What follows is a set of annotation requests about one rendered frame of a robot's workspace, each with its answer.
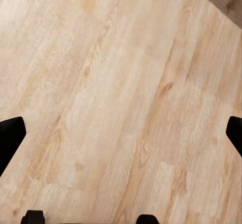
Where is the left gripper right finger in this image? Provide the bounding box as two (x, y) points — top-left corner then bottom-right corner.
(226, 116), (242, 157)

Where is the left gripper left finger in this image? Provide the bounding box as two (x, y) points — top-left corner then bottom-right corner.
(0, 116), (28, 176)

